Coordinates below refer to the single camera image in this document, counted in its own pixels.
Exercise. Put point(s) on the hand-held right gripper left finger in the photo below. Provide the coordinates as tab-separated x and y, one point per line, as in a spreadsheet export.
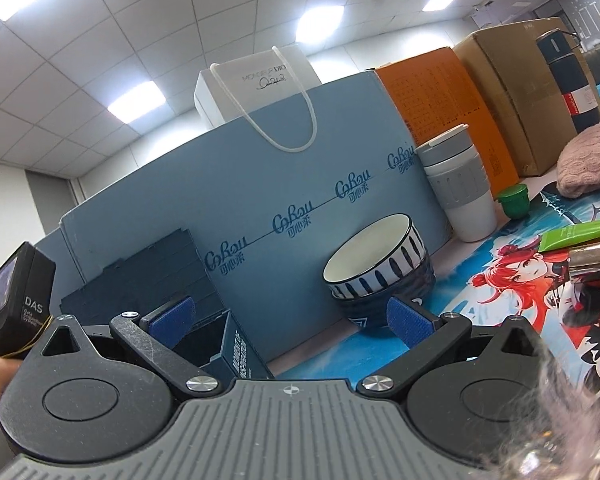
172	322

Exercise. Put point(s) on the white blue striped bowl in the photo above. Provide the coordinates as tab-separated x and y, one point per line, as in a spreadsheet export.
370	285

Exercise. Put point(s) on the pink fluffy pearl accessory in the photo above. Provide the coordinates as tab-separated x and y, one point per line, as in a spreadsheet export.
580	425

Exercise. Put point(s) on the small green cap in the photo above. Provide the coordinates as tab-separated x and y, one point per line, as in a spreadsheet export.
512	202

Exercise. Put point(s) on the anime printed desk mat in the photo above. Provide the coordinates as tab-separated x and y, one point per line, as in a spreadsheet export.
480	290

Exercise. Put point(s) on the green tube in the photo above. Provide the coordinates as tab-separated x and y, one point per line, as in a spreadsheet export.
575	235

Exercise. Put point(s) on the white cup grey sleeve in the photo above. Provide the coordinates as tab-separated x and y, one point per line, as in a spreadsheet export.
465	185

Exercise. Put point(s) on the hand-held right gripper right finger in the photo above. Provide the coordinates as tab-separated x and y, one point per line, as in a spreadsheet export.
405	327

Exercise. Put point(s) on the dark blue plastic crate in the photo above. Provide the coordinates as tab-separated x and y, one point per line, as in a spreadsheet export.
130	280

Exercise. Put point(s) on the orange cardboard box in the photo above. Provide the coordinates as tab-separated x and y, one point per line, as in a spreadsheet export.
445	90

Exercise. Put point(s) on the dark blue bowl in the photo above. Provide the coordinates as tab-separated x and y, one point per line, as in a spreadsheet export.
365	312

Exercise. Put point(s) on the shiny metal bottle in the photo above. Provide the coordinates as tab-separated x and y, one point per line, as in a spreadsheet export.
595	255

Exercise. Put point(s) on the pink knitted cloth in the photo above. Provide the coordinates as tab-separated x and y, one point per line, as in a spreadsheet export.
595	160

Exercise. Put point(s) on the large blue printed cardboard box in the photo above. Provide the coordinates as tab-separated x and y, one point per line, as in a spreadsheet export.
280	170

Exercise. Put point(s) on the dark blue thermos bottle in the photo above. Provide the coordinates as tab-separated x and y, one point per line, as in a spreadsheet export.
565	75

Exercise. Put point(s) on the brown cardboard box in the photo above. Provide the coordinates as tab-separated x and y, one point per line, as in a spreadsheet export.
515	85

